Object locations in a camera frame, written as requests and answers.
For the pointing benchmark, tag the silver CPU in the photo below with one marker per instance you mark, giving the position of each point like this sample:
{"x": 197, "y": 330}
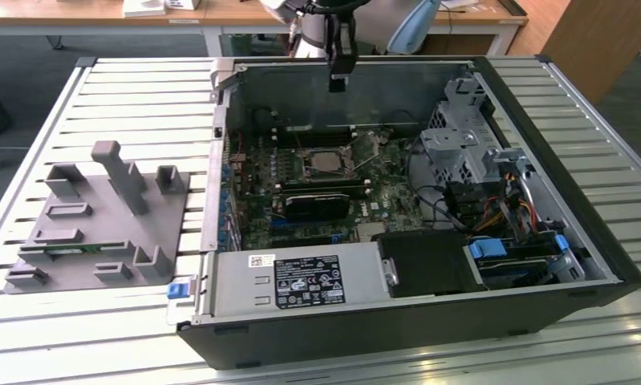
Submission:
{"x": 325, "y": 162}

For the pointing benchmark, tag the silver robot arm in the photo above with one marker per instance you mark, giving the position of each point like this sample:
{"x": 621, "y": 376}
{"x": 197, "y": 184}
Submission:
{"x": 373, "y": 28}

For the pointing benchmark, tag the CPU socket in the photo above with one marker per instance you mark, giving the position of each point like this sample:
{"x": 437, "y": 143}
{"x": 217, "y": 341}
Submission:
{"x": 298, "y": 170}

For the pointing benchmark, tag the green waste bin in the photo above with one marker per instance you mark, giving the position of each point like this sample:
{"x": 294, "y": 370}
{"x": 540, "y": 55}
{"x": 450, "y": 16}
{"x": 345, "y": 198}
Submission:
{"x": 239, "y": 44}

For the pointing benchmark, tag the wooden desk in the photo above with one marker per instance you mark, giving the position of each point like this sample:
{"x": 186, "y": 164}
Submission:
{"x": 476, "y": 20}
{"x": 58, "y": 20}

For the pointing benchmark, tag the white blue box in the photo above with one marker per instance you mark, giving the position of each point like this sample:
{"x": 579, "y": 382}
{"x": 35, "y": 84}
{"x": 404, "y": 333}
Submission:
{"x": 183, "y": 4}

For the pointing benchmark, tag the metal drive cage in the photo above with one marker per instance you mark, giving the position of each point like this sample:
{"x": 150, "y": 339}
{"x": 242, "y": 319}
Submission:
{"x": 460, "y": 140}

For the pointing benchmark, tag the white paper box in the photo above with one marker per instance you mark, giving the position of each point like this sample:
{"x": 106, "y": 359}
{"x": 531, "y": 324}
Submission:
{"x": 143, "y": 10}

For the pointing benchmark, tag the black graphics card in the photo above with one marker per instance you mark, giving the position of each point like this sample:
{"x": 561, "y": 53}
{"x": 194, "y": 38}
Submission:
{"x": 314, "y": 208}

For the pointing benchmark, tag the green motherboard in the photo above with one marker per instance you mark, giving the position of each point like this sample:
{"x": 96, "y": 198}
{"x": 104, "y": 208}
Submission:
{"x": 389, "y": 208}

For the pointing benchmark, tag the silver chipset heatsink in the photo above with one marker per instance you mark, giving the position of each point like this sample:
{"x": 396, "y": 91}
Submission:
{"x": 370, "y": 232}

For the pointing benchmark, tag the wooden cabinet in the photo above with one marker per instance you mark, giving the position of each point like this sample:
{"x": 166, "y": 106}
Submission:
{"x": 593, "y": 40}

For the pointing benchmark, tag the blue disk carrier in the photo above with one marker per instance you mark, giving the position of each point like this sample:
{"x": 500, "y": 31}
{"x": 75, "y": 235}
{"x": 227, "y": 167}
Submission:
{"x": 486, "y": 248}

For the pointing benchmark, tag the grey power supply unit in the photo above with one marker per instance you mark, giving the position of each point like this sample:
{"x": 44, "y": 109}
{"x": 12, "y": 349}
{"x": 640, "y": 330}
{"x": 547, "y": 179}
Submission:
{"x": 234, "y": 280}

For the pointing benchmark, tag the grey parts rack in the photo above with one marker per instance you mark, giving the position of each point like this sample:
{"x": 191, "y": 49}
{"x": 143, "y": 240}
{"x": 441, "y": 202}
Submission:
{"x": 111, "y": 232}

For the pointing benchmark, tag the blue plastic tab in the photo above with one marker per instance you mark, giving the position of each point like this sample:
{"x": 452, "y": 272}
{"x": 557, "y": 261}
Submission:
{"x": 561, "y": 244}

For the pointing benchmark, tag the blue case latch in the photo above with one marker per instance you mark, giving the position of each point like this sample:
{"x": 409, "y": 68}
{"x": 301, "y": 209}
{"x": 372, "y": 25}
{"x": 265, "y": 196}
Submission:
{"x": 179, "y": 290}

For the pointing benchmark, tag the green RAM stick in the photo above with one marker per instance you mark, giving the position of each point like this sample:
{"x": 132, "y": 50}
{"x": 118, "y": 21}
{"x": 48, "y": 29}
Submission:
{"x": 84, "y": 248}

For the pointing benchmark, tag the black PC case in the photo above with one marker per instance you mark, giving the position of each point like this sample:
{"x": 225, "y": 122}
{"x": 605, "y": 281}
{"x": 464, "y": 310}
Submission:
{"x": 352, "y": 341}

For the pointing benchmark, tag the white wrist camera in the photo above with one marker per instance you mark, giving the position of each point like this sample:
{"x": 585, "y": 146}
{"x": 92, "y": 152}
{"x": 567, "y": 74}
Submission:
{"x": 279, "y": 9}

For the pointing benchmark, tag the grey card retention bracket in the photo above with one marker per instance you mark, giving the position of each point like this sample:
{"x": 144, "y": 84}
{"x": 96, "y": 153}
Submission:
{"x": 223, "y": 68}

